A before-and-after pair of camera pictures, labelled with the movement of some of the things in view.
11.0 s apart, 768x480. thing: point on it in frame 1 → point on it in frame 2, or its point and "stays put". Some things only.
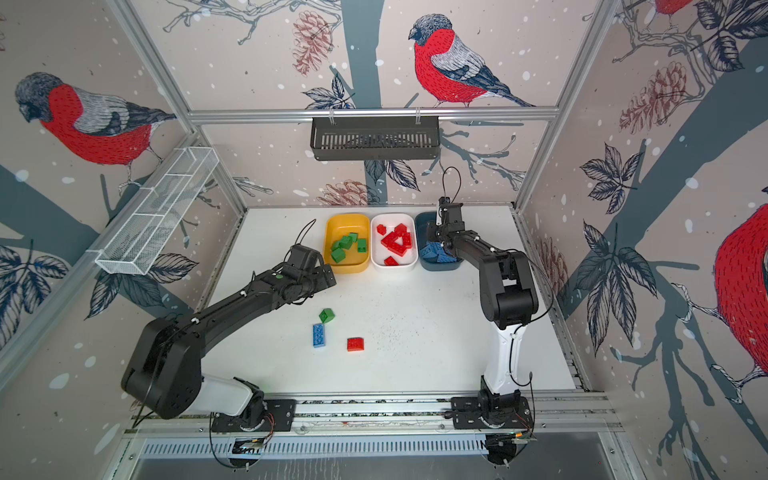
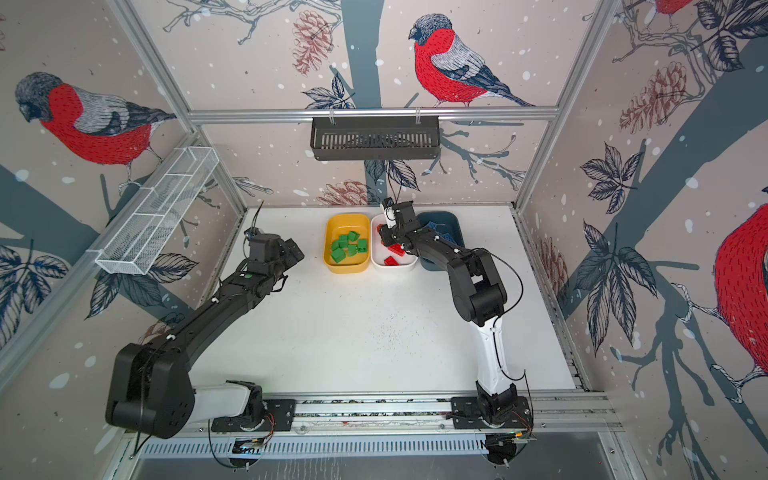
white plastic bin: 393,242 stays put
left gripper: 323,281 → 289,257
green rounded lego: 338,255 stays put
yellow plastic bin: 341,225 stays put
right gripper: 432,232 → 392,236
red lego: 398,249 stays put
